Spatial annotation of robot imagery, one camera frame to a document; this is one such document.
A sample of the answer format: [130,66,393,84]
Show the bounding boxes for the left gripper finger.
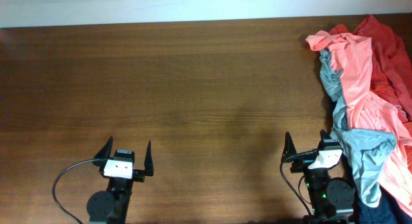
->
[144,141,154,176]
[94,136,113,160]

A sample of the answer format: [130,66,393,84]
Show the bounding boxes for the salmon pink shirt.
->
[305,30,412,218]

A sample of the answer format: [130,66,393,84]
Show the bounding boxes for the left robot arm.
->
[86,137,155,224]

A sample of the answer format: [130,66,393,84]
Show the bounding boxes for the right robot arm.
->
[279,130,355,224]

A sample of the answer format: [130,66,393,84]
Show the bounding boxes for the grey shirt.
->
[319,50,397,208]

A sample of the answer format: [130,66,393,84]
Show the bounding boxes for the navy blue garment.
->
[341,153,412,224]

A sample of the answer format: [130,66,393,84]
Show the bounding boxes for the red shirt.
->
[328,14,412,136]

